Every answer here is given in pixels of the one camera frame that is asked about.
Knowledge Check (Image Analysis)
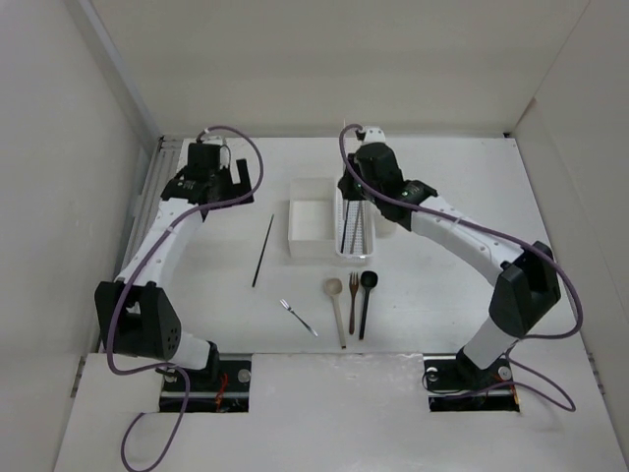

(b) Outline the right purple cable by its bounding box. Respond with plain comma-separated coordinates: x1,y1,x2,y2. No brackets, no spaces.
339,122,585,413

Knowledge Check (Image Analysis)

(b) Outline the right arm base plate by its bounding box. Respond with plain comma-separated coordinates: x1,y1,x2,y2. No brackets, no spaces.
422,355,520,413

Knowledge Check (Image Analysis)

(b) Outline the white square box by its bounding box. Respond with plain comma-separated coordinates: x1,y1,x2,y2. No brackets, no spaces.
288,177,336,260

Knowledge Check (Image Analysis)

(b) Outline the black spoon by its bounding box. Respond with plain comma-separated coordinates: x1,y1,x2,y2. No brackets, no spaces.
359,270,378,340

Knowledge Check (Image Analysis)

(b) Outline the white chopstick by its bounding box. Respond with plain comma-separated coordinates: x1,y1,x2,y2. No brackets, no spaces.
339,120,352,254

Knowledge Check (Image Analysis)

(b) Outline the black chopstick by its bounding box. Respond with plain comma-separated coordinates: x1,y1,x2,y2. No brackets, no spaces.
252,214,275,288
344,201,356,254

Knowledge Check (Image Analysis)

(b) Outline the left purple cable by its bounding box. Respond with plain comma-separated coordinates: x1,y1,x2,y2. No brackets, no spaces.
106,126,266,467

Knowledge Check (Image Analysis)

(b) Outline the beige wooden spoon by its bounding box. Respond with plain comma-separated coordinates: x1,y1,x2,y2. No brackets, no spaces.
323,278,347,349

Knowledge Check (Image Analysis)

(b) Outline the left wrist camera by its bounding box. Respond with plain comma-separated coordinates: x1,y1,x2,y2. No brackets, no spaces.
208,136,232,168

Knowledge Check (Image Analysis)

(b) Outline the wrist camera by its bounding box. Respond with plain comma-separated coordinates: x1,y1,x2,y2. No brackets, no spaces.
208,136,232,168
361,126,386,146

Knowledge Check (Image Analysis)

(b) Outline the brown wooden fork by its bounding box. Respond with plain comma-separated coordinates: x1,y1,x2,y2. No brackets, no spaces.
349,272,360,335

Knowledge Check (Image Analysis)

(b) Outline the white perforated basket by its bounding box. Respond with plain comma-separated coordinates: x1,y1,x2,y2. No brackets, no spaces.
334,189,374,263

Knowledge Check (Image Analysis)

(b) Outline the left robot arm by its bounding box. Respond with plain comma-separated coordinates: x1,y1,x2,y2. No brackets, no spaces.
94,136,254,390

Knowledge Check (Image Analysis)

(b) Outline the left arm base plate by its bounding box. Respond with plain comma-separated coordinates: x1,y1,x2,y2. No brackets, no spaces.
157,354,253,413

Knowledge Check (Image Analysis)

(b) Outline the small metal fork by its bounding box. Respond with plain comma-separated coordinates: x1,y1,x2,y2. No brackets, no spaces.
279,299,318,337

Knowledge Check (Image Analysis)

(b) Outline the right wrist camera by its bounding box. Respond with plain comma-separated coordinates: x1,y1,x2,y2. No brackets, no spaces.
361,126,386,146

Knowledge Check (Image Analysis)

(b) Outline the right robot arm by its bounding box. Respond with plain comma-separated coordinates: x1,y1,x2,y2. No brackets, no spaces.
338,142,561,387

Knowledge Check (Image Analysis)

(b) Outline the purple cable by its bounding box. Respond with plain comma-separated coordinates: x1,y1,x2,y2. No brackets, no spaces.
106,126,266,467
339,122,585,413

